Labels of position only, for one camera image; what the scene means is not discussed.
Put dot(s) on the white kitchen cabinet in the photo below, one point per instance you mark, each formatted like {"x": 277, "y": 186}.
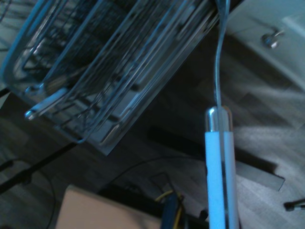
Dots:
{"x": 257, "y": 59}

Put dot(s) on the metal cabinet knob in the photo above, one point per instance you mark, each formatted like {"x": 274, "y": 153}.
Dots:
{"x": 272, "y": 40}

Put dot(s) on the black tripod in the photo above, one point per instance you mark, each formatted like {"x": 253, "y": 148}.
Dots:
{"x": 14, "y": 182}

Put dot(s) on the black tripod foot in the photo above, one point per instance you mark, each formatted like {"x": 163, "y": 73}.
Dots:
{"x": 294, "y": 205}

